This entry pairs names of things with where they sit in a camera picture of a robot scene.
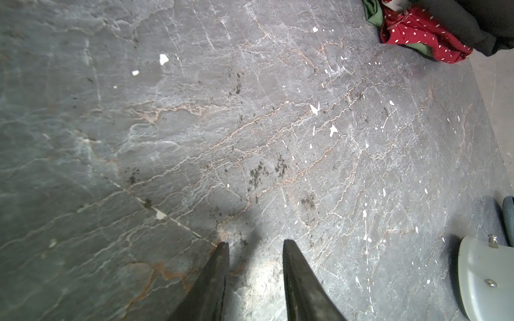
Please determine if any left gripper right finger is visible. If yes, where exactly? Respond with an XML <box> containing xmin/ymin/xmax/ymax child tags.
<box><xmin>282</xmin><ymin>239</ymin><xmax>345</xmax><ymax>320</ymax></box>

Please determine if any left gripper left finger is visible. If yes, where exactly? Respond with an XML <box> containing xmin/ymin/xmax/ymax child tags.
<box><xmin>169</xmin><ymin>242</ymin><xmax>230</xmax><ymax>320</ymax></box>

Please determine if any red polka dot skirt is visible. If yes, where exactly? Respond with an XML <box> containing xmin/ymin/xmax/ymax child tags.
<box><xmin>380</xmin><ymin>1</ymin><xmax>473</xmax><ymax>64</ymax></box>

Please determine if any green skirt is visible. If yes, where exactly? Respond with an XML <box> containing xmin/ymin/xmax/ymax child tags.
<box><xmin>362</xmin><ymin>0</ymin><xmax>433</xmax><ymax>58</ymax></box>

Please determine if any black skirt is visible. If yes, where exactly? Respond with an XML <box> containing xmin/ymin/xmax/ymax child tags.
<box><xmin>412</xmin><ymin>0</ymin><xmax>513</xmax><ymax>57</ymax></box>

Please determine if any white round clock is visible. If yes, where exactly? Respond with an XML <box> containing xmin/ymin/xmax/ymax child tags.
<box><xmin>458</xmin><ymin>235</ymin><xmax>513</xmax><ymax>321</ymax></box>

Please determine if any blue grey insole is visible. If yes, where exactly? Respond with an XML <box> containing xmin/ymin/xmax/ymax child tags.
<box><xmin>502</xmin><ymin>196</ymin><xmax>514</xmax><ymax>247</ymax></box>

